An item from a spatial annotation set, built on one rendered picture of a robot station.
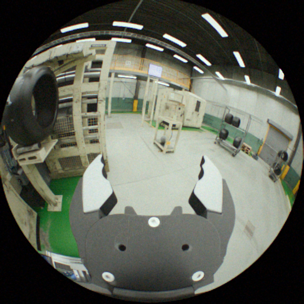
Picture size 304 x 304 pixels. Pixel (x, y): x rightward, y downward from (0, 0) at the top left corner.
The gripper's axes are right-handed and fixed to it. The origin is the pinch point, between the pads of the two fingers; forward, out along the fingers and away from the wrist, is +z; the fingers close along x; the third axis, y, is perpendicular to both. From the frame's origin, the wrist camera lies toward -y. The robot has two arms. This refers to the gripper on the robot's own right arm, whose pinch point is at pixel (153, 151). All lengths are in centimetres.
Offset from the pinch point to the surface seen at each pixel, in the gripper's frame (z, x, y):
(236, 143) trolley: 241, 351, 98
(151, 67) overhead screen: 385, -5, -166
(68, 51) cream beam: 48, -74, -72
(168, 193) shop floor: 69, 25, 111
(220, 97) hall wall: 871, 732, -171
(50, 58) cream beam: 39, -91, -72
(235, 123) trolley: 278, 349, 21
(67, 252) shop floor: -47, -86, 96
